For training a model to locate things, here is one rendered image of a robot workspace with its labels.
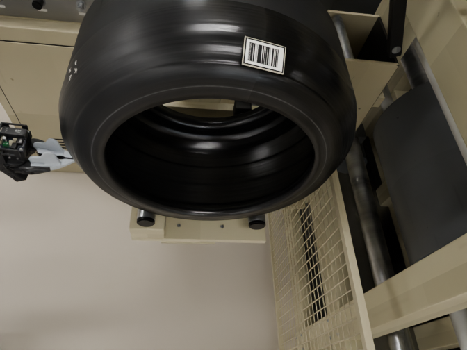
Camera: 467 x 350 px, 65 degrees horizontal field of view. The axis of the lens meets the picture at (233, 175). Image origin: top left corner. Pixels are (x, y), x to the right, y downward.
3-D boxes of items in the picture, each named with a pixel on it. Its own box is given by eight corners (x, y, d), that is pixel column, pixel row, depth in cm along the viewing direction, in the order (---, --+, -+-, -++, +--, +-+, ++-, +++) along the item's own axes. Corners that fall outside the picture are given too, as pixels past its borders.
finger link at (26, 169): (48, 173, 82) (4, 169, 80) (48, 176, 83) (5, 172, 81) (53, 155, 84) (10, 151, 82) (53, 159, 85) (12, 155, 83)
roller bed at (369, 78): (296, 90, 122) (327, 9, 97) (338, 93, 124) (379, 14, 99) (304, 137, 112) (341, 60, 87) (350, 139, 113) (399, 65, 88)
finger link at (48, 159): (70, 159, 80) (23, 154, 78) (73, 173, 85) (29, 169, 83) (73, 148, 82) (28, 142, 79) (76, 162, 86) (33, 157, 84)
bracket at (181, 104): (138, 119, 113) (135, 96, 105) (265, 126, 118) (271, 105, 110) (137, 127, 111) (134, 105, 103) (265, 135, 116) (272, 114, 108)
